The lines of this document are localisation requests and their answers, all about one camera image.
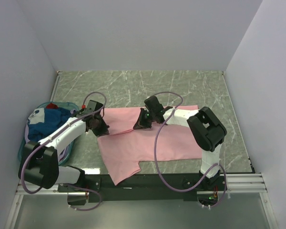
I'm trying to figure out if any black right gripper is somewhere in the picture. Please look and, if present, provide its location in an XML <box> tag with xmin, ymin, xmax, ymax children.
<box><xmin>133</xmin><ymin>108</ymin><xmax>155</xmax><ymax>130</ymax></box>

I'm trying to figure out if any pink t shirt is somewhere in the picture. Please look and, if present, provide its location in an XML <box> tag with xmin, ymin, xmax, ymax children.
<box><xmin>98</xmin><ymin>107</ymin><xmax>202</xmax><ymax>185</ymax></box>

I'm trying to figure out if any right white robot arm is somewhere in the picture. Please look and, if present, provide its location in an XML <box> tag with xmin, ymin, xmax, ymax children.
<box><xmin>133</xmin><ymin>106</ymin><xmax>227</xmax><ymax>190</ymax></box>

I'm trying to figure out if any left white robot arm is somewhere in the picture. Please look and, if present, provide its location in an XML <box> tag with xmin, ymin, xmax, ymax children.
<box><xmin>19</xmin><ymin>112</ymin><xmax>109</xmax><ymax>194</ymax></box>

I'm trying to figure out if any lavender t shirt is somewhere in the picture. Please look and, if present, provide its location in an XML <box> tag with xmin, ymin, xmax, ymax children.
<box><xmin>18</xmin><ymin>125</ymin><xmax>73</xmax><ymax>164</ymax></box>

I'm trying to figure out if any red garment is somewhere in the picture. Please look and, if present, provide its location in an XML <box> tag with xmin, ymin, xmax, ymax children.
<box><xmin>46</xmin><ymin>103</ymin><xmax>59</xmax><ymax>109</ymax></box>

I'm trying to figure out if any blue printed t shirt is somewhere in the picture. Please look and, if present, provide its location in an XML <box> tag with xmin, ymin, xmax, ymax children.
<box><xmin>27</xmin><ymin>107</ymin><xmax>71</xmax><ymax>142</ymax></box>

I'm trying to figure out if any black base beam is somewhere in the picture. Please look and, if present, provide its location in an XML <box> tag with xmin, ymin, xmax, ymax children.
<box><xmin>58</xmin><ymin>173</ymin><xmax>226</xmax><ymax>206</ymax></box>

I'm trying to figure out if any teal laundry basket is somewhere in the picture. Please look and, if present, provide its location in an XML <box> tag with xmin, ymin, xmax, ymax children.
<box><xmin>18</xmin><ymin>102</ymin><xmax>80</xmax><ymax>167</ymax></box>

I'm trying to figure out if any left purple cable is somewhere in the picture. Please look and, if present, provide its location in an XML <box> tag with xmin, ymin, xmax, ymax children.
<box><xmin>20</xmin><ymin>92</ymin><xmax>107</xmax><ymax>212</ymax></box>

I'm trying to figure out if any purple cable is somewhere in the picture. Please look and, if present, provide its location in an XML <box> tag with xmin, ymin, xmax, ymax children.
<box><xmin>20</xmin><ymin>92</ymin><xmax>107</xmax><ymax>212</ymax></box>
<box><xmin>154</xmin><ymin>92</ymin><xmax>227</xmax><ymax>208</ymax></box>

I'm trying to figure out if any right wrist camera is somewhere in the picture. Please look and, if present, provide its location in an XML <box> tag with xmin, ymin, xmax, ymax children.
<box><xmin>144</xmin><ymin>96</ymin><xmax>163</xmax><ymax>115</ymax></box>

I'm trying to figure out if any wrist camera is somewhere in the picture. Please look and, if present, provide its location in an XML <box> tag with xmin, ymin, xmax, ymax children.
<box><xmin>82</xmin><ymin>100</ymin><xmax>103</xmax><ymax>113</ymax></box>
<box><xmin>144</xmin><ymin>96</ymin><xmax>163</xmax><ymax>115</ymax></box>

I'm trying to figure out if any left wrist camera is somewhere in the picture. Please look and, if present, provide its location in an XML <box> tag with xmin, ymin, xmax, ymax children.
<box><xmin>82</xmin><ymin>100</ymin><xmax>103</xmax><ymax>113</ymax></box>

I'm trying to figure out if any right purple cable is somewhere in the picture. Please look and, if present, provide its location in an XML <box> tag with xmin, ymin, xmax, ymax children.
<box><xmin>154</xmin><ymin>92</ymin><xmax>227</xmax><ymax>208</ymax></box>

